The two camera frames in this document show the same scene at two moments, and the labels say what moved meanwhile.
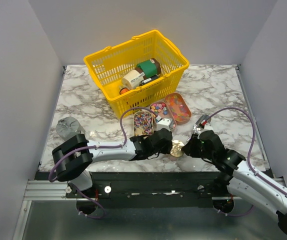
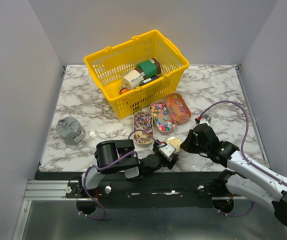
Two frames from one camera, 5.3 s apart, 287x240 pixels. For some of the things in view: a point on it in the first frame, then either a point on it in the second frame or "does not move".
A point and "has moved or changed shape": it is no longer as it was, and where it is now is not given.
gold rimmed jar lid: x=176 y=151 has moved or changed shape
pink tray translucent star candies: x=178 y=107 does not move
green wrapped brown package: x=149 y=68 does not move
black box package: x=143 y=82 does not move
